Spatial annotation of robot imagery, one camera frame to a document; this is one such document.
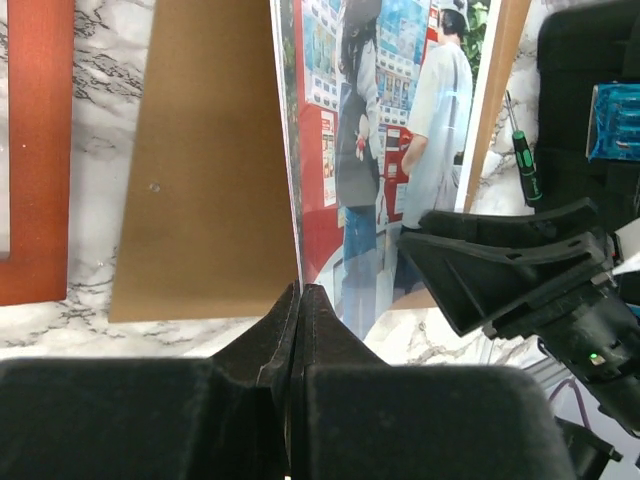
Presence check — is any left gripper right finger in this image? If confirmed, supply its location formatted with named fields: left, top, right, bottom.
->
left=292, top=285, right=575, bottom=479

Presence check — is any black plastic toolbox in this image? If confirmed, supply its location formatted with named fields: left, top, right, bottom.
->
left=534, top=1, right=639, bottom=230

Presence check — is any green black precision screwdriver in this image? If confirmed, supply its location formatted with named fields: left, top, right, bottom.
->
left=504, top=90, right=543, bottom=208

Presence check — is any brown frame backing board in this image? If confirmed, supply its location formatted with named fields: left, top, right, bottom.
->
left=108, top=0, right=532, bottom=324

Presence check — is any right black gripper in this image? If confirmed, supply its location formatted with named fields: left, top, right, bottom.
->
left=398, top=198, right=639, bottom=430

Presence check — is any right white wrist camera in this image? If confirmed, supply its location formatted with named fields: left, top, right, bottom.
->
left=607, top=218, right=640, bottom=277

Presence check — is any red wooden photo frame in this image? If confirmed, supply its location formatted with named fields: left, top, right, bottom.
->
left=1, top=0, right=75, bottom=306

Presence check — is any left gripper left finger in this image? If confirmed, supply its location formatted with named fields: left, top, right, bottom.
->
left=1, top=284, right=300, bottom=479

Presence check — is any printed photo of couple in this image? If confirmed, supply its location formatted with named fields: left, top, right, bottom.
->
left=271, top=1, right=506, bottom=337

